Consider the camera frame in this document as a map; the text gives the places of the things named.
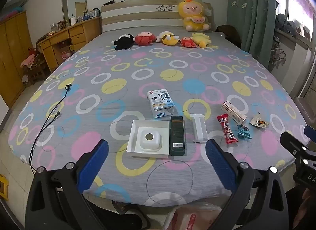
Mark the yellow-green plush toy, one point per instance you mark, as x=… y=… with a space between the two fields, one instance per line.
x=201 y=39

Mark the wooden chair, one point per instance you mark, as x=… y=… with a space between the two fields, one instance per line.
x=37 y=69

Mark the wooden desk with drawers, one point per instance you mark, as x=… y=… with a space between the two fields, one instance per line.
x=79 y=32

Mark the clutter of desk items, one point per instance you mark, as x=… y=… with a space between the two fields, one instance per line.
x=81 y=17

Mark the green curtain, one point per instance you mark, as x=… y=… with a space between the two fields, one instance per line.
x=249 y=10

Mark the grey plastic stool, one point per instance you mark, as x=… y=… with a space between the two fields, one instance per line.
x=303 y=109

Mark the white blue milk carton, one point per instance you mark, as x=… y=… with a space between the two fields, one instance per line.
x=161 y=102

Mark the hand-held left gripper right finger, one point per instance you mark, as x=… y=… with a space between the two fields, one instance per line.
x=219 y=165

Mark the large yellow plush toy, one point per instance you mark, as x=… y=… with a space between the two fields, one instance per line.
x=193 y=15

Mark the blue candy wrapper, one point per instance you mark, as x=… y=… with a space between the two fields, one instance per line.
x=244 y=132

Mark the red round plush toy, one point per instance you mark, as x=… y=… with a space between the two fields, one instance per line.
x=145 y=38

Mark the wooden headboard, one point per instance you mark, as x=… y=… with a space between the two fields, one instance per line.
x=138 y=15

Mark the white plastic wrapper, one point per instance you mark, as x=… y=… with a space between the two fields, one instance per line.
x=200 y=130

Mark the wall mirror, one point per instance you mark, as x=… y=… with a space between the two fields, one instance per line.
x=74 y=2

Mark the dark green box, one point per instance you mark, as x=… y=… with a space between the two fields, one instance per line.
x=177 y=136

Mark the yellow and white bee plush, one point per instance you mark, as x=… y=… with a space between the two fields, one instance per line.
x=169 y=38

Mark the dark clothes on windowsill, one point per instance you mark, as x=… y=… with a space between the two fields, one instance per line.
x=291 y=26

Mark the white plastic tray box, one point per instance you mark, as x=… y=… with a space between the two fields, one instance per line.
x=148 y=138

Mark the wooden wardrobe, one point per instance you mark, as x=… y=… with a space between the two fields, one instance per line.
x=12 y=54

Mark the small red plush toy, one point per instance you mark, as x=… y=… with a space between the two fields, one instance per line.
x=187 y=42

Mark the pink cloth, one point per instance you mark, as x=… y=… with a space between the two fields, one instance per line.
x=27 y=60

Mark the black and white plush toy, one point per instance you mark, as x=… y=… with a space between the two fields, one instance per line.
x=123 y=42

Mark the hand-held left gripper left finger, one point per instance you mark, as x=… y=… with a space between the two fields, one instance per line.
x=95 y=162

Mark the white plastic bag red print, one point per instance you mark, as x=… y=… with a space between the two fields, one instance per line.
x=192 y=216

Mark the dark bag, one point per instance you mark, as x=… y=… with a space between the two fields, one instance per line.
x=228 y=34

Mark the small packet with orange print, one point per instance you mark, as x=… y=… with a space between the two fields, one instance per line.
x=259 y=121

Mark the yellow plastic object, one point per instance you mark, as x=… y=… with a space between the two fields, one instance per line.
x=3 y=186

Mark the red and white long box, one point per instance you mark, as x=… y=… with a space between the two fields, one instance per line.
x=233 y=112

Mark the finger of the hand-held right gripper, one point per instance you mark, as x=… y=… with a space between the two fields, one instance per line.
x=311 y=133
x=292 y=144

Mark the red snack wrapper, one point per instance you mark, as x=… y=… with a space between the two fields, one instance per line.
x=227 y=131

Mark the window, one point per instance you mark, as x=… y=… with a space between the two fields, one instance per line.
x=296 y=0

